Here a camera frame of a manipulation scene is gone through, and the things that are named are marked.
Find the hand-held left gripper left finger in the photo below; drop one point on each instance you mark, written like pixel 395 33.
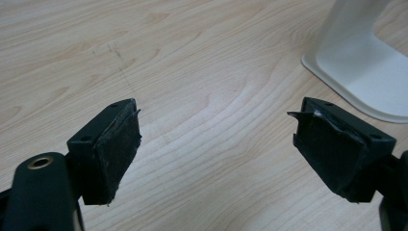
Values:
pixel 109 154

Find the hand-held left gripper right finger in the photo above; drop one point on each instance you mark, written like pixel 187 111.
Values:
pixel 336 154

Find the white stand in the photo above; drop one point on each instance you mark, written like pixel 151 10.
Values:
pixel 365 61

